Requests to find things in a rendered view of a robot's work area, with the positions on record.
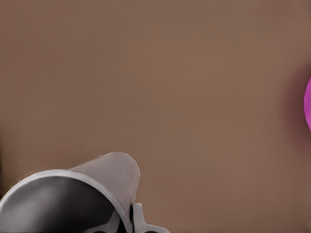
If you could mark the pink round plate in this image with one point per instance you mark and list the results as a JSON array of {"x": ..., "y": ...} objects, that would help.
[{"x": 308, "y": 104}]

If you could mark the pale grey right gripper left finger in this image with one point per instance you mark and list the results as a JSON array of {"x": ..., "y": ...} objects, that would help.
[{"x": 113, "y": 224}]

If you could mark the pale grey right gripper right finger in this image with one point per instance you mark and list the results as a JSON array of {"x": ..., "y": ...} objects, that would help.
[{"x": 139, "y": 219}]

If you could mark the white IKEA cup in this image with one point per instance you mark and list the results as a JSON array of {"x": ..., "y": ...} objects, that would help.
[{"x": 102, "y": 174}]

